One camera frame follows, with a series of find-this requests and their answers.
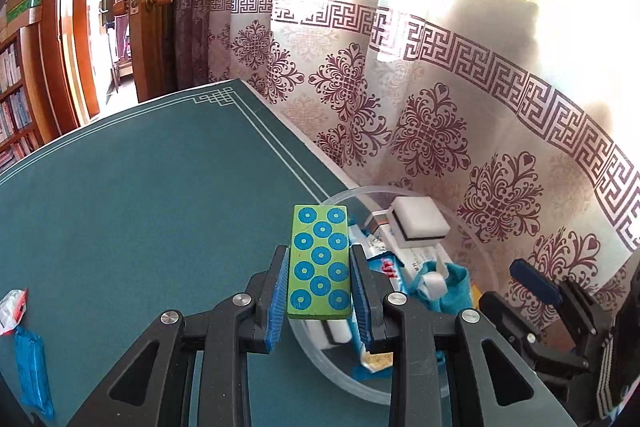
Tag white medicine box with barcode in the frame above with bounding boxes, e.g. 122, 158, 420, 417
363, 210, 393, 241

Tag orange and yellow toy block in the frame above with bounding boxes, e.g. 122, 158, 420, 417
471, 284, 483, 309

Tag white sponge with black stripe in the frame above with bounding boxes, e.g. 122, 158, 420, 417
304, 320, 352, 350

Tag teal Curel fabric pouch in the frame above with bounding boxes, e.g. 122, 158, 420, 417
407, 260, 473, 315

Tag brown wooden door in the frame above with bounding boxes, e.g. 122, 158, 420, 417
113, 0, 177, 102

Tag red and white snack packet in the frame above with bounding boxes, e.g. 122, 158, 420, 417
0, 289, 28, 336

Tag patterned white maroon curtain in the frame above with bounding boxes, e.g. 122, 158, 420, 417
174, 0, 640, 348

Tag green table mat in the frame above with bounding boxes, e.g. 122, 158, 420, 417
1, 80, 355, 426

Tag green block with blue dots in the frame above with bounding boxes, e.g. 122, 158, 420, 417
286, 205, 352, 320

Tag white printed plastic bag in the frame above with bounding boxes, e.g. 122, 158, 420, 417
368, 225, 449, 301

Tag pink trousers on hanger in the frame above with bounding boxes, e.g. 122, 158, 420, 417
115, 0, 129, 61

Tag clear plastic round bowl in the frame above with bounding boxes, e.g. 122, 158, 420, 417
290, 185, 497, 405

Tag blue noodle snack packet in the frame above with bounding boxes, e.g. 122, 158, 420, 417
349, 244, 452, 386

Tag stacked gift boxes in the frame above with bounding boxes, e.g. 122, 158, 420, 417
1, 0, 42, 40

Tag wooden bookshelf with books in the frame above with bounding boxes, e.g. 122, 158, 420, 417
0, 24, 60, 173

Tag blue foil snack bar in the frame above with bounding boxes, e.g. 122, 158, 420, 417
14, 326, 55, 421

